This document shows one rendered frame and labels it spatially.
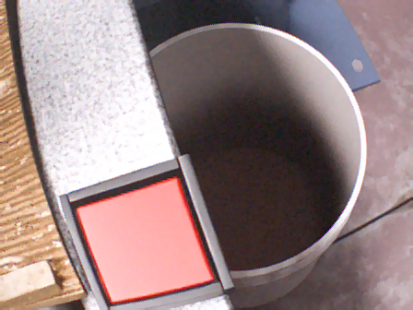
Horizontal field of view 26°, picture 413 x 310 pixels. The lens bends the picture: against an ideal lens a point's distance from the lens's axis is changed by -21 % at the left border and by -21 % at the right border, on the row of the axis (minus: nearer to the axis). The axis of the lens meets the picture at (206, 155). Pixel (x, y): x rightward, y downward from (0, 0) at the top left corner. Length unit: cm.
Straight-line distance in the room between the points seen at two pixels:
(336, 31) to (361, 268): 40
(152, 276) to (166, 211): 4
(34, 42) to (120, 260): 16
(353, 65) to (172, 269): 107
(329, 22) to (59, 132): 108
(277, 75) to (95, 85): 73
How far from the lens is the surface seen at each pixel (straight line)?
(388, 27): 165
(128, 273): 53
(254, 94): 136
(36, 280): 50
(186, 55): 124
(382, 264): 149
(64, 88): 58
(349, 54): 159
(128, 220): 54
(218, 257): 53
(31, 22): 61
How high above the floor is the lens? 144
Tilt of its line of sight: 71 degrees down
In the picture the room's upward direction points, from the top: 7 degrees counter-clockwise
